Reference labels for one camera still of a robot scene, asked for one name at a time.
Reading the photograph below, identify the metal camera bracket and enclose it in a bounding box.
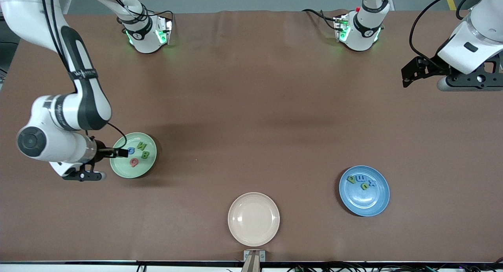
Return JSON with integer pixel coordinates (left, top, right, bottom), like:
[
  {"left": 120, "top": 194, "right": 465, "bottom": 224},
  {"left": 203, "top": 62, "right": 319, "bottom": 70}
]
[{"left": 243, "top": 250, "right": 266, "bottom": 272}]

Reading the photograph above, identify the left base box green light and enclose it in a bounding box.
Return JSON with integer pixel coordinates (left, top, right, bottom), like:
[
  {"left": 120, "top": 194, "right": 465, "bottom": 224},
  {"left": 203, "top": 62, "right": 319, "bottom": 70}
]
[{"left": 334, "top": 15, "right": 350, "bottom": 42}]

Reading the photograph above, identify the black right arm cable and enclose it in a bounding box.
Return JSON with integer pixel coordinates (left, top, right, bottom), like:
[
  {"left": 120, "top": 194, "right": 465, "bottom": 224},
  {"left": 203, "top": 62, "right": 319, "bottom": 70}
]
[{"left": 39, "top": 0, "right": 128, "bottom": 150}]

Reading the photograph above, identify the blue plate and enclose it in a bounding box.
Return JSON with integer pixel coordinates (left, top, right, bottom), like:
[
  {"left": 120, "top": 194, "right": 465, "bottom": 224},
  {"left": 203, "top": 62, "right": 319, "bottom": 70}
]
[{"left": 339, "top": 165, "right": 391, "bottom": 217}]

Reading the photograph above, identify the green plate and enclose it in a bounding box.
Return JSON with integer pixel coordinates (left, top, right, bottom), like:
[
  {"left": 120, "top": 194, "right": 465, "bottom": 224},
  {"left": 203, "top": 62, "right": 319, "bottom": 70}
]
[{"left": 110, "top": 132, "right": 158, "bottom": 179}]

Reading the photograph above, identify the brown table cover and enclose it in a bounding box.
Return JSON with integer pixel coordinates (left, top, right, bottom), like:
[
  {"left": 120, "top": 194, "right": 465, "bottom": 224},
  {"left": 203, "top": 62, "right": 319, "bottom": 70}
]
[{"left": 0, "top": 9, "right": 503, "bottom": 263}]

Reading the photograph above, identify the beige plate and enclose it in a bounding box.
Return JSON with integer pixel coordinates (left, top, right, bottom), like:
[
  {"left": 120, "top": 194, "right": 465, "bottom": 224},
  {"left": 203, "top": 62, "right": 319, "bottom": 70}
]
[{"left": 228, "top": 192, "right": 281, "bottom": 247}]

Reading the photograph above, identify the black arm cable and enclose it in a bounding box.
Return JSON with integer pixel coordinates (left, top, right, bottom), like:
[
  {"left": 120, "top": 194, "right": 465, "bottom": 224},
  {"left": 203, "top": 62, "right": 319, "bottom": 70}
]
[
  {"left": 39, "top": 0, "right": 128, "bottom": 150},
  {"left": 409, "top": 0, "right": 488, "bottom": 62}
]

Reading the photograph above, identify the black right base cable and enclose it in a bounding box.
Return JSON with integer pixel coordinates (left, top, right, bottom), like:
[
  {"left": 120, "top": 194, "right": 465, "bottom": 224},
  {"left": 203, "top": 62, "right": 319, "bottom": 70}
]
[{"left": 147, "top": 11, "right": 174, "bottom": 23}]

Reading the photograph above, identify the right base box green light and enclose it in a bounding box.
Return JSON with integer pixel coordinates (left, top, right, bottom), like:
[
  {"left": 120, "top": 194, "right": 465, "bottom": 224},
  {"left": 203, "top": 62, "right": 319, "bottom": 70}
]
[{"left": 156, "top": 18, "right": 173, "bottom": 45}]

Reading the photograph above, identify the base box green light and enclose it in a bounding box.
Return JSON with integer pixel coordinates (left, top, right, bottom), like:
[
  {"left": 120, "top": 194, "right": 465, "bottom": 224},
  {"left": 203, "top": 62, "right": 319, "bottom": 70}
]
[
  {"left": 334, "top": 15, "right": 350, "bottom": 42},
  {"left": 156, "top": 18, "right": 173, "bottom": 45}
]

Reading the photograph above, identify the black left base cable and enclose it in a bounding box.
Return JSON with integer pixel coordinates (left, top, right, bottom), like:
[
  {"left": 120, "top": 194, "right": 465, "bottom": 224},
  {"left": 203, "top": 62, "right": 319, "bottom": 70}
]
[{"left": 302, "top": 9, "right": 339, "bottom": 29}]

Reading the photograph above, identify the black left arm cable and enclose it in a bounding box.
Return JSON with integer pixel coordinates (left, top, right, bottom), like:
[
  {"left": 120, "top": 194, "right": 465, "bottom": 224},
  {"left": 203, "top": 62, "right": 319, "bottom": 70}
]
[{"left": 409, "top": 0, "right": 488, "bottom": 62}]

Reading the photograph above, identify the black base cable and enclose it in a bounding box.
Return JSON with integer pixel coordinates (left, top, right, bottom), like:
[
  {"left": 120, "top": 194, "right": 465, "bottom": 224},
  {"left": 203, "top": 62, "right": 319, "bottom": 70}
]
[
  {"left": 147, "top": 11, "right": 174, "bottom": 23},
  {"left": 302, "top": 9, "right": 339, "bottom": 29}
]

